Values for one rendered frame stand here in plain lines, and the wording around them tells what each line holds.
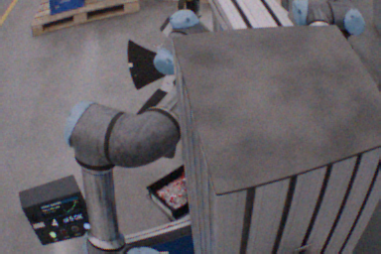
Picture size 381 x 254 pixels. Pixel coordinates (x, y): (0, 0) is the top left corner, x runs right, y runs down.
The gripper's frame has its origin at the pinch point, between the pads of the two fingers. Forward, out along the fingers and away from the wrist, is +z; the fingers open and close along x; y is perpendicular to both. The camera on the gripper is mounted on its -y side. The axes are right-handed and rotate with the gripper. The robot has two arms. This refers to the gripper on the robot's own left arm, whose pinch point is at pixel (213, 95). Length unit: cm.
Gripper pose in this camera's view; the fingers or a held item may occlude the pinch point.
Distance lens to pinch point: 170.4
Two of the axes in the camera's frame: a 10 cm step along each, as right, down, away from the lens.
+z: 3.3, 5.9, 7.3
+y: 8.5, -5.2, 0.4
